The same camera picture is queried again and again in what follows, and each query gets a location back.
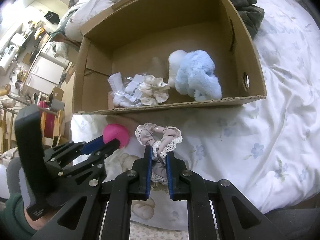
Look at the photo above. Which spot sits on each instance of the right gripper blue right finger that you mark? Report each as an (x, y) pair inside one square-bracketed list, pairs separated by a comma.
[(187, 185)]

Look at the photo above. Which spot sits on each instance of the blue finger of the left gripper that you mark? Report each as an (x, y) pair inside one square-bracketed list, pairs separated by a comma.
[(92, 146), (107, 150)]

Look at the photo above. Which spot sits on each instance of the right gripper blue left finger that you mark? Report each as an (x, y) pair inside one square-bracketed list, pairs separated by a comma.
[(134, 184)]

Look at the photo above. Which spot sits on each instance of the beige lace scrunchie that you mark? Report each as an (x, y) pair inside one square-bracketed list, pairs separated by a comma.
[(162, 140)]

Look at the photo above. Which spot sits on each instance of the pink rubber duck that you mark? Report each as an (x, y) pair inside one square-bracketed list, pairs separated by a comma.
[(116, 131)]

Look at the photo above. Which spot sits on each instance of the cream satin scrunchie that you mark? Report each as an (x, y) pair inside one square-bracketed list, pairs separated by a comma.
[(153, 91)]

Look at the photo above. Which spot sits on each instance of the white bagged socks bundle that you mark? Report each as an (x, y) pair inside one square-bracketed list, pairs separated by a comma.
[(125, 91)]

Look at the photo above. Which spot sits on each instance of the person's left hand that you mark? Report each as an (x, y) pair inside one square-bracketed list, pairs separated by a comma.
[(41, 222)]

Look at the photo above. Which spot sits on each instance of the red bag on rack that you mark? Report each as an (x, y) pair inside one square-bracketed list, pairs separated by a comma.
[(50, 122)]

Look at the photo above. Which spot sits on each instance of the white kitchen cabinet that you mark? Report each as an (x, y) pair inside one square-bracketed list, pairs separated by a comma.
[(44, 75)]

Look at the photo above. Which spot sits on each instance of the light blue fluffy plush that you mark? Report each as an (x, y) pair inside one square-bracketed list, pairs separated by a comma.
[(192, 74)]

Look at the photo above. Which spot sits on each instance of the white floral duvet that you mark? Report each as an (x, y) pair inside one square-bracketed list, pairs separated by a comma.
[(268, 149)]

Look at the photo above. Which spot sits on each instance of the brown cardboard box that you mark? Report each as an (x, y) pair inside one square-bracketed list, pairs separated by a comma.
[(137, 36)]

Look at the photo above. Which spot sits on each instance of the dark camouflage blanket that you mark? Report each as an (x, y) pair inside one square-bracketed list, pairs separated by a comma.
[(251, 15)]

